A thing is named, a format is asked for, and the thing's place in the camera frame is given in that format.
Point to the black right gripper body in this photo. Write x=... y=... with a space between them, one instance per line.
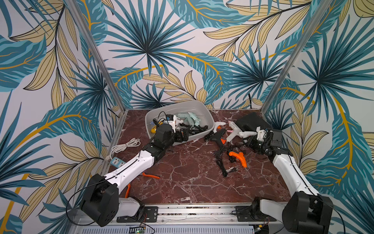
x=255 y=140

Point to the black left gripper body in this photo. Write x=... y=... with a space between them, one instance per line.
x=177 y=136

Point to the light blue glue gun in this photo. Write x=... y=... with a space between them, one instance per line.
x=195 y=118

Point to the orange glue gun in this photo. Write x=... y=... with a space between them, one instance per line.
x=233 y=156

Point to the mint green glue gun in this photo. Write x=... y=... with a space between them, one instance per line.
x=186 y=117

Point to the yellow glue gun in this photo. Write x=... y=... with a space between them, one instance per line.
x=153 y=130

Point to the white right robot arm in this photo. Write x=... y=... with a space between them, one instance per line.
x=307 y=212

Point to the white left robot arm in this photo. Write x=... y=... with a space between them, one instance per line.
x=101 y=201

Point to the grey plastic storage box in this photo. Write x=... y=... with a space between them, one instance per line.
x=193 y=106

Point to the large white pink-trigger glue gun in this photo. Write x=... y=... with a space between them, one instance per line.
x=235 y=130

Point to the black orange-trigger glue gun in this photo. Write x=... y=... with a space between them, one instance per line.
x=217 y=137

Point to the small white orange-trigger glue gun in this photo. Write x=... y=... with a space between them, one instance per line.
x=218 y=125

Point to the black plastic tool case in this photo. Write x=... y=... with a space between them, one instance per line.
x=251 y=121

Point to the light blue power strip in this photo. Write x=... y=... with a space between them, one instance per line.
x=117 y=163

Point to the orange handled pliers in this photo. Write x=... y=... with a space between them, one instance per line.
x=143 y=175

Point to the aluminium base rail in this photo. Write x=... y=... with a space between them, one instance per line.
x=200 y=218

